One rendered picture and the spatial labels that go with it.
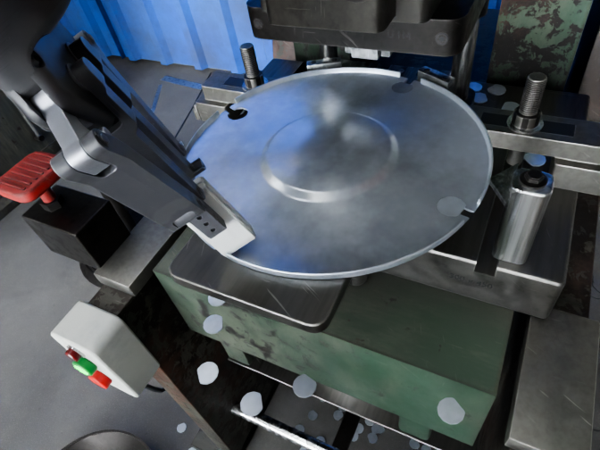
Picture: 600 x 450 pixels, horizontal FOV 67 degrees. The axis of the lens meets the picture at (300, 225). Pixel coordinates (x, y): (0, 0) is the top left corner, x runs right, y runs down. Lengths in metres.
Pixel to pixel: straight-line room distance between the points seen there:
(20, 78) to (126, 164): 0.05
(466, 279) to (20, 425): 1.18
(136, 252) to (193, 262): 0.24
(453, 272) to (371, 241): 0.13
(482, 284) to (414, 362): 0.10
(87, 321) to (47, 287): 1.03
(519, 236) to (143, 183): 0.31
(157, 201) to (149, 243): 0.35
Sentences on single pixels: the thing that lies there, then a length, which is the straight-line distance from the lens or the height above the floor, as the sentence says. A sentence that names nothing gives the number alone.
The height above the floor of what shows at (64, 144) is 0.95.
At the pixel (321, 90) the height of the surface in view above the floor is 0.78.
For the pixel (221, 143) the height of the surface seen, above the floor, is 0.78.
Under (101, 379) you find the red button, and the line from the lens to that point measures 0.64.
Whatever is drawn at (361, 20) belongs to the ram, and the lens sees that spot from 0.37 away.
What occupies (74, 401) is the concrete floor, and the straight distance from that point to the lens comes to 1.35.
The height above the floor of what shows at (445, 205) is 0.78.
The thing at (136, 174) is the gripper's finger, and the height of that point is 0.92.
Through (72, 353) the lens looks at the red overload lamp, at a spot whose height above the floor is 0.62.
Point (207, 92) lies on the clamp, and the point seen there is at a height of 0.75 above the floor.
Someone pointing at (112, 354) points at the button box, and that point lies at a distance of 0.59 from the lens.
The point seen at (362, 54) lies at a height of 0.83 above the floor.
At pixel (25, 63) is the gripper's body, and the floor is 0.98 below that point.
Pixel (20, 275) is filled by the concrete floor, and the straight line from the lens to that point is 1.72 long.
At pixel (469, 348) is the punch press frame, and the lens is 0.47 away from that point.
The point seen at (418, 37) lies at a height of 0.87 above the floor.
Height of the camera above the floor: 1.06
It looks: 48 degrees down
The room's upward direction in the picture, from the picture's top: 12 degrees counter-clockwise
